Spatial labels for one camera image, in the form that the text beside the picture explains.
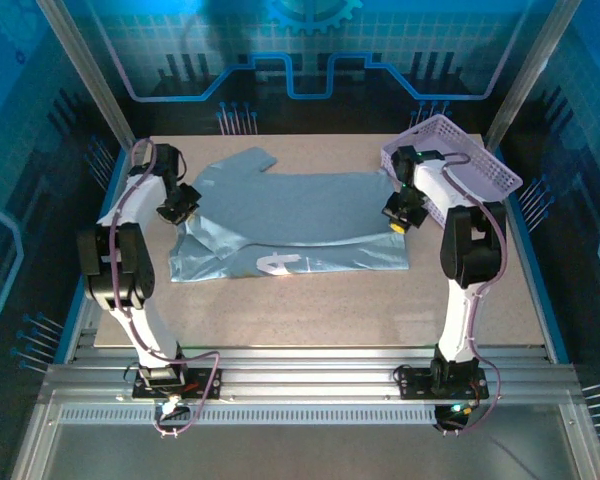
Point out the aluminium frame post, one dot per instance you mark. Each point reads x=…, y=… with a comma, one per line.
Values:
x=87, y=75
x=530, y=75

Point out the lavender plastic mesh basket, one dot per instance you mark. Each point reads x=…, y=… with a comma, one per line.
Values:
x=480, y=160

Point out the aluminium front crossbeam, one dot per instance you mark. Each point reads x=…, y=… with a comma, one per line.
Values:
x=305, y=375

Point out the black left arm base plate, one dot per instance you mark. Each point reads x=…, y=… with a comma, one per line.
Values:
x=205, y=385

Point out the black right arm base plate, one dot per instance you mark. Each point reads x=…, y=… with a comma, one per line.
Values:
x=415, y=385

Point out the aluminium side rail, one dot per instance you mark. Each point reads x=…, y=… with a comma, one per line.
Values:
x=82, y=320
x=540, y=300

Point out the light blue printed t-shirt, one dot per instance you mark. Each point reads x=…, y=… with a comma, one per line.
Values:
x=290, y=200

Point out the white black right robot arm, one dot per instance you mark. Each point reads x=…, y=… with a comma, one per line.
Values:
x=460, y=310

